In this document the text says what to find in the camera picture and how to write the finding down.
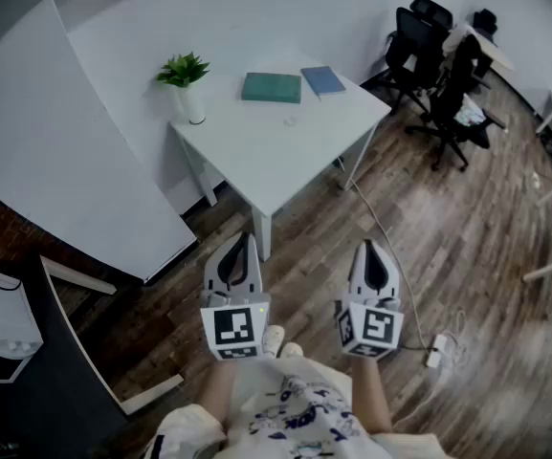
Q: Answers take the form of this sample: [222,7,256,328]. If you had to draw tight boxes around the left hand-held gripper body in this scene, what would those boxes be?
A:
[200,290,272,361]

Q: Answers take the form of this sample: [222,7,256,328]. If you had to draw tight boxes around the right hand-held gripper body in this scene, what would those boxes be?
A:
[335,294,405,361]

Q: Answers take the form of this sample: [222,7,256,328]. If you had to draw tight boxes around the person's right forearm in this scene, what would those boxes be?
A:
[349,356,395,435]

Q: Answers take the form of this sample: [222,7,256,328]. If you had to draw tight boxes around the person's left forearm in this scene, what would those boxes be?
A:
[197,360,239,432]

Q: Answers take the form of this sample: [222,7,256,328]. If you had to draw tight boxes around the white power strip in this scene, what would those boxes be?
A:
[425,333,450,369]

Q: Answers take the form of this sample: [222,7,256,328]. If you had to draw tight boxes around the person's white printed shirt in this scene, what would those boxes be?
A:
[152,355,452,459]

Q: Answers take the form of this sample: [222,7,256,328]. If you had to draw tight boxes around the wooden-legged table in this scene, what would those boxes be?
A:
[520,169,552,284]

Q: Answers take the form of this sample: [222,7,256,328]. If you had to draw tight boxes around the green plant in white vase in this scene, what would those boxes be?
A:
[155,52,211,126]

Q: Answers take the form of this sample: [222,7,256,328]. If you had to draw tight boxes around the dark desk with wood edge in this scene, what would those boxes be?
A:
[0,254,185,459]

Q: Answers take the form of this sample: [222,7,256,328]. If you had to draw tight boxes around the green hardcover book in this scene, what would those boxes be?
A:
[240,72,302,105]

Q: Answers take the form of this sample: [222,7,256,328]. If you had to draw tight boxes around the blue notebook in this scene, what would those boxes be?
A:
[299,65,347,100]

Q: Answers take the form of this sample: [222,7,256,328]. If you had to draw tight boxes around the black office chair with headrest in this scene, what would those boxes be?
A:
[360,0,454,115]

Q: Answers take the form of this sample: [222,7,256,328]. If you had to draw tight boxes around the wood-top desk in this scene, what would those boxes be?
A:
[466,21,517,74]

